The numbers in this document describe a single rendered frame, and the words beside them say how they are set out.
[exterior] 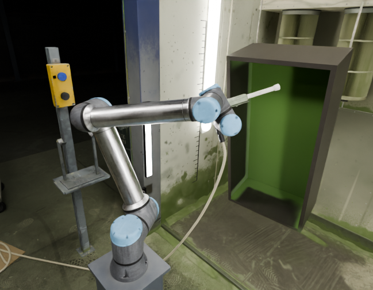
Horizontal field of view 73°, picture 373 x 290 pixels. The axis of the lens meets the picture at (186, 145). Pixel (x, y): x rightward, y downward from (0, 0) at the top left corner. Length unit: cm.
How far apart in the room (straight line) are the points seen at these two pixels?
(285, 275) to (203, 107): 175
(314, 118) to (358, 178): 109
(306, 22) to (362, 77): 70
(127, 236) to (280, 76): 139
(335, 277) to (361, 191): 82
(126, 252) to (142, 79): 114
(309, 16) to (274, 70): 102
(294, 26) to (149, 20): 146
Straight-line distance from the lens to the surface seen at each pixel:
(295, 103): 194
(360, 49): 265
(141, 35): 185
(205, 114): 88
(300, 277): 240
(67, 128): 191
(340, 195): 286
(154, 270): 145
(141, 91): 188
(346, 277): 258
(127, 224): 129
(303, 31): 282
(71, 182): 190
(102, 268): 150
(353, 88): 266
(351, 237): 287
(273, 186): 240
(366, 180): 287
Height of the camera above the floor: 175
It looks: 24 degrees down
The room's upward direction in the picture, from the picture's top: 2 degrees clockwise
